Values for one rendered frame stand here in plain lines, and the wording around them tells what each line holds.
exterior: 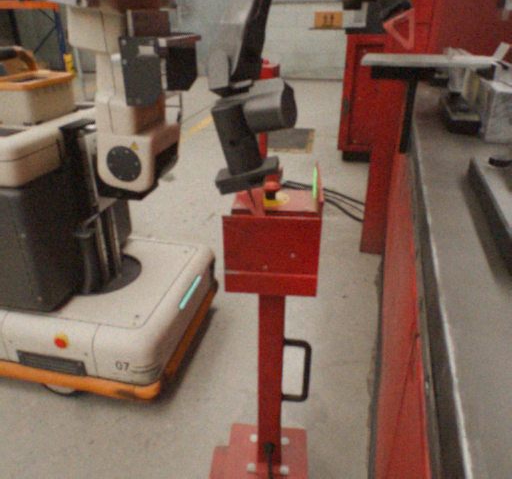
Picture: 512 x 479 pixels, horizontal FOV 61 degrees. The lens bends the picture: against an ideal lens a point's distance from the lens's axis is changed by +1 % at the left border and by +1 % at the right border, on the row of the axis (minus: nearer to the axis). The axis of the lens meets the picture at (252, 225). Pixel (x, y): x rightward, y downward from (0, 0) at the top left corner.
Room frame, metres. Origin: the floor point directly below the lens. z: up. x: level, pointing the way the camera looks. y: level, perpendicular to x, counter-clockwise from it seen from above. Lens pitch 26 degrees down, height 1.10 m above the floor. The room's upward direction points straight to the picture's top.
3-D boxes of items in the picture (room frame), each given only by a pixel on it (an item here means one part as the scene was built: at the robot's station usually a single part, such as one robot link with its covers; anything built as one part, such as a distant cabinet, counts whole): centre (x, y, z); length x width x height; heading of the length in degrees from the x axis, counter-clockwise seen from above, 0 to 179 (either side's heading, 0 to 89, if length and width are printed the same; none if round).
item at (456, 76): (1.57, -0.69, 0.92); 0.50 x 0.06 x 0.10; 163
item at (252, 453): (0.72, -0.04, 0.13); 0.10 x 0.10 x 0.01; 85
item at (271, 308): (0.72, -0.04, 0.39); 0.05 x 0.05 x 0.54; 85
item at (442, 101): (1.02, -0.47, 0.89); 0.30 x 0.05 x 0.03; 163
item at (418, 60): (1.09, -0.39, 1.00); 0.26 x 0.18 x 0.01; 73
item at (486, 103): (0.99, -0.52, 0.92); 0.39 x 0.06 x 0.10; 163
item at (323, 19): (3.54, -0.56, 1.04); 0.30 x 0.26 x 0.12; 167
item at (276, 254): (0.72, -0.04, 0.75); 0.20 x 0.16 x 0.18; 175
